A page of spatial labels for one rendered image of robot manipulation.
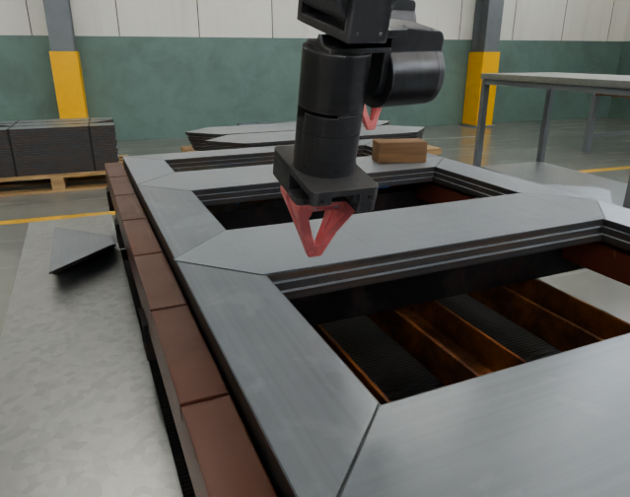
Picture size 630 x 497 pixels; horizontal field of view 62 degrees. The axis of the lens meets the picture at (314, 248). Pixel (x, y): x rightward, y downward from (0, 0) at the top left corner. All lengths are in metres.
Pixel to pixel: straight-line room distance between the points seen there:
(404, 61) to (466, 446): 0.30
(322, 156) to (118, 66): 7.14
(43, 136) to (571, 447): 4.72
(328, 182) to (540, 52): 9.65
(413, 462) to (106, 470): 0.37
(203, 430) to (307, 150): 0.24
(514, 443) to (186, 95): 7.36
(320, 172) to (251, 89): 7.31
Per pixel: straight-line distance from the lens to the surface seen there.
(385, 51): 0.46
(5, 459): 0.69
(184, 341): 0.53
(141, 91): 7.58
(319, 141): 0.45
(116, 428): 0.68
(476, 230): 0.81
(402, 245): 0.72
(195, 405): 0.45
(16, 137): 4.93
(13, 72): 7.66
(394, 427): 0.39
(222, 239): 0.74
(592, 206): 1.01
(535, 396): 0.45
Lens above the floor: 1.09
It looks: 20 degrees down
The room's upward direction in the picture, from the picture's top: straight up
